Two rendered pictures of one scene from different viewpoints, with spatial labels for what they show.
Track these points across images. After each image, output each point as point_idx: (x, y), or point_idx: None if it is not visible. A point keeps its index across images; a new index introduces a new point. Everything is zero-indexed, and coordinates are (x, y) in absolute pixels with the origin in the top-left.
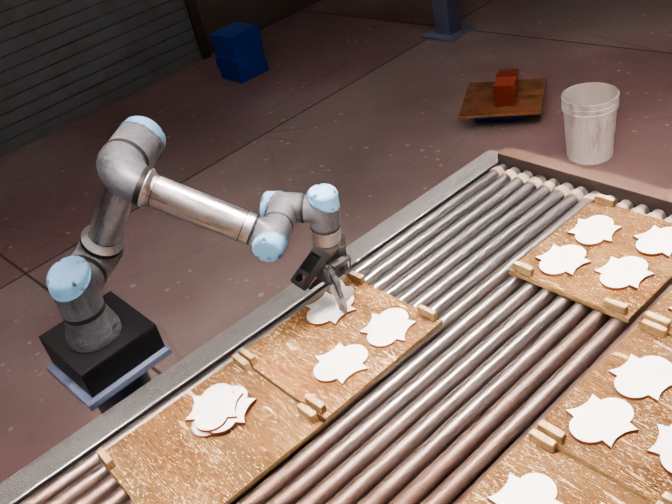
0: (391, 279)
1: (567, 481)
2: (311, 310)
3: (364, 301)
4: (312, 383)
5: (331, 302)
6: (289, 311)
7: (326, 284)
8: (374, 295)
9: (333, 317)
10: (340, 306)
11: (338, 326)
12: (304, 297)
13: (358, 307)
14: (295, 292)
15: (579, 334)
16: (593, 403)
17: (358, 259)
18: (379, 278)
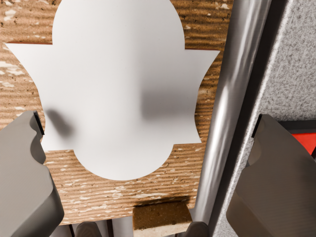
0: (114, 234)
1: None
2: (175, 43)
3: (67, 181)
4: None
5: (141, 122)
6: (273, 21)
7: (234, 155)
8: (68, 207)
9: (55, 69)
10: (6, 125)
11: (1, 46)
12: (260, 92)
13: (54, 157)
14: (297, 91)
15: None
16: None
17: (217, 227)
18: (132, 228)
